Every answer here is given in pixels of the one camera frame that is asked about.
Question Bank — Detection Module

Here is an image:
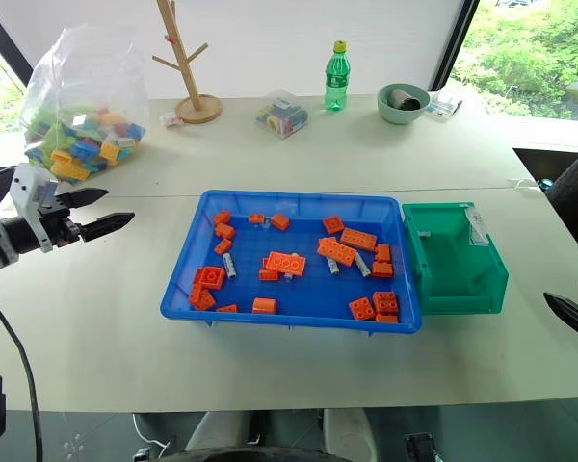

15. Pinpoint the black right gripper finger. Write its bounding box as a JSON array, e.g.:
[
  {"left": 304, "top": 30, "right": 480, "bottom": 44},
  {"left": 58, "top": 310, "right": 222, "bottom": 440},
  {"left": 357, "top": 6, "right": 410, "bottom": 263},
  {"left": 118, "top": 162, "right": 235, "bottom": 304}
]
[{"left": 542, "top": 291, "right": 578, "bottom": 348}]

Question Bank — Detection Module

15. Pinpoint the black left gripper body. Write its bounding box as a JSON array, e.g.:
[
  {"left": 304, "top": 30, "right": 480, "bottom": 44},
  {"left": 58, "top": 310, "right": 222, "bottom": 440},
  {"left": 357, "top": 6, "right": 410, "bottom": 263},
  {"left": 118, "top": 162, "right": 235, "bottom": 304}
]
[{"left": 37, "top": 200, "right": 85, "bottom": 248}]

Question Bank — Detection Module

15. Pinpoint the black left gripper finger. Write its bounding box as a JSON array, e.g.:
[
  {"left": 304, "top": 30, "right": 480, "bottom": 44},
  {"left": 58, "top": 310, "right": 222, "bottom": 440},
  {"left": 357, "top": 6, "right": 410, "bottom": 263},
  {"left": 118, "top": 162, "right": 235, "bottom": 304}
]
[
  {"left": 79, "top": 211, "right": 137, "bottom": 244},
  {"left": 54, "top": 188, "right": 110, "bottom": 211}
]

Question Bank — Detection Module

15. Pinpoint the bag of colourful bricks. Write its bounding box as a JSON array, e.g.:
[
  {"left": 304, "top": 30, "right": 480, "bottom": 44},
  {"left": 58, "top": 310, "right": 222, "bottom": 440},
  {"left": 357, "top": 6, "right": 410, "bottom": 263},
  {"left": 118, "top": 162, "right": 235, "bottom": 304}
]
[{"left": 18, "top": 26, "right": 149, "bottom": 187}]

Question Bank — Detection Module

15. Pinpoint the green plastic bin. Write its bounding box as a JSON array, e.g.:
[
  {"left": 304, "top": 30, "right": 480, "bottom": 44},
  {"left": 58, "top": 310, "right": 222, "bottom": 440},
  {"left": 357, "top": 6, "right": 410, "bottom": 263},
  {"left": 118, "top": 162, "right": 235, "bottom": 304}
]
[{"left": 401, "top": 201, "right": 510, "bottom": 317}]

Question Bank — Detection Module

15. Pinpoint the clear plastic box of toys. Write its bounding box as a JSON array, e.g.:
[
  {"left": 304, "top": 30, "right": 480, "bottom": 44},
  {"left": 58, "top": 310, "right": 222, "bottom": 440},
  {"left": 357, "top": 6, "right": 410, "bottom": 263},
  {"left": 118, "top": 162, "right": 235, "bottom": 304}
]
[{"left": 254, "top": 88, "right": 312, "bottom": 141}]

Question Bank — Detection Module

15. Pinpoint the black rounded padded object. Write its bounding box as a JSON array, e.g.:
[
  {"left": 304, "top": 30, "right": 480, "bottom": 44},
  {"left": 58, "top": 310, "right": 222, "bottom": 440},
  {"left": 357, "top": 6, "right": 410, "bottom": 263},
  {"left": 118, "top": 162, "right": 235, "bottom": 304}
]
[{"left": 545, "top": 141, "right": 578, "bottom": 247}]

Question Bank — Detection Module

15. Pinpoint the clear label holder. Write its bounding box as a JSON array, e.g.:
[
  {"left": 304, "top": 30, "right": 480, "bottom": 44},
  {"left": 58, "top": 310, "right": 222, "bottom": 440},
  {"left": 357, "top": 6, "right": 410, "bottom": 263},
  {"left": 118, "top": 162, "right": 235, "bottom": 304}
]
[{"left": 463, "top": 207, "right": 490, "bottom": 248}]

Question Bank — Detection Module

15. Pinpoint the wooden mug tree stand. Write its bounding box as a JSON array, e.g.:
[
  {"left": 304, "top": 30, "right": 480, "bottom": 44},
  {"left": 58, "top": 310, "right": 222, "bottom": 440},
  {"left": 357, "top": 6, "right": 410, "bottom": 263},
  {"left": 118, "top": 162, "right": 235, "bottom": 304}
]
[{"left": 151, "top": 0, "right": 223, "bottom": 125}]

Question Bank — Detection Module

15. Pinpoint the blue plastic tray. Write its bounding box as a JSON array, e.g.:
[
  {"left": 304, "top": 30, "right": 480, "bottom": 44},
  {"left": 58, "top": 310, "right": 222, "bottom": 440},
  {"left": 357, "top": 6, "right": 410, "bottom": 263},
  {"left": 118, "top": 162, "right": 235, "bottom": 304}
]
[{"left": 159, "top": 189, "right": 424, "bottom": 335}]

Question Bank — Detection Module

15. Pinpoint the small clear plastic case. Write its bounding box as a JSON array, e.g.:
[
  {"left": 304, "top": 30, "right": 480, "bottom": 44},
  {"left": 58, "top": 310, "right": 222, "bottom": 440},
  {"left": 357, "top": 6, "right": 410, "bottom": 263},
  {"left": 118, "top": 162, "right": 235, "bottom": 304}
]
[{"left": 425, "top": 90, "right": 464, "bottom": 121}]

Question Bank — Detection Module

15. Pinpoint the grey rounded shape under table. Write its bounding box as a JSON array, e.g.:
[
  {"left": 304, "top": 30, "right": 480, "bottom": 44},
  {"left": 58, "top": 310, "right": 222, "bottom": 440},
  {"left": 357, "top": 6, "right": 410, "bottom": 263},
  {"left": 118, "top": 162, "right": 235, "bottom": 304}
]
[{"left": 321, "top": 408, "right": 379, "bottom": 462}]

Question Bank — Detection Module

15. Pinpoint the mint green bowl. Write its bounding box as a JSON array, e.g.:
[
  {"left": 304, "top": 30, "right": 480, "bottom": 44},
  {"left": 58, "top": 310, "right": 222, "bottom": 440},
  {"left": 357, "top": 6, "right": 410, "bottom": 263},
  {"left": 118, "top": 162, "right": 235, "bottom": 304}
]
[{"left": 376, "top": 82, "right": 432, "bottom": 126}]

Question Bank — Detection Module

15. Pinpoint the dark cylinder roll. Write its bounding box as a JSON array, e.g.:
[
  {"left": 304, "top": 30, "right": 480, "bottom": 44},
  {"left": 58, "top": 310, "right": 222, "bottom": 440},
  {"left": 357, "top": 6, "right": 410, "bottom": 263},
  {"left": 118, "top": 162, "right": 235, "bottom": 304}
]
[{"left": 388, "top": 88, "right": 426, "bottom": 112}]

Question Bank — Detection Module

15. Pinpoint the green plastic soda bottle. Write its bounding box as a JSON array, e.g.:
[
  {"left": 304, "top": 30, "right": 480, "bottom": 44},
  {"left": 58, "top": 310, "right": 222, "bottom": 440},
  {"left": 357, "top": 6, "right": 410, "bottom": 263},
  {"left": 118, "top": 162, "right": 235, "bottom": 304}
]
[{"left": 323, "top": 40, "right": 350, "bottom": 113}]

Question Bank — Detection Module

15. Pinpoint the thin white cable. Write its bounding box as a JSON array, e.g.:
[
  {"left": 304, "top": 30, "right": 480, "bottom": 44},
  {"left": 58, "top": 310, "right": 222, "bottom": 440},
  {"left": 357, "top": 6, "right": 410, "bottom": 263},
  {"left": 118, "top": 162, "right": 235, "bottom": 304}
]
[{"left": 507, "top": 177, "right": 543, "bottom": 192}]

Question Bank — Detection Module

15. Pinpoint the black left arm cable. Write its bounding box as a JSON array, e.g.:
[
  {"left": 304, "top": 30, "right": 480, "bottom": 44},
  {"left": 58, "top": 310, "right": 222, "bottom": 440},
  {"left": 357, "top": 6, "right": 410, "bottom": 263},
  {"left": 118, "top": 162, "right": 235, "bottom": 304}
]
[{"left": 0, "top": 302, "right": 45, "bottom": 462}]

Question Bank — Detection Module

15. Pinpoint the black window frame post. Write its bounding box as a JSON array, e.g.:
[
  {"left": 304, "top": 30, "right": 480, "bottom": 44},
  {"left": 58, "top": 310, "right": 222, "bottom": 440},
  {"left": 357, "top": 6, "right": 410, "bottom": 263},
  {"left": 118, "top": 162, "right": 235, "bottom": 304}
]
[
  {"left": 428, "top": 0, "right": 481, "bottom": 92},
  {"left": 0, "top": 0, "right": 36, "bottom": 90}
]

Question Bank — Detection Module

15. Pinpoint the white cable on floor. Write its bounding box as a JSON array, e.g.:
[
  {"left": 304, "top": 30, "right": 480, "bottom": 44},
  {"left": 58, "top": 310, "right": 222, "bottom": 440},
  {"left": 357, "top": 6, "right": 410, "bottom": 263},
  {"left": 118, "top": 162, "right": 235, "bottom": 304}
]
[{"left": 131, "top": 412, "right": 171, "bottom": 454}]

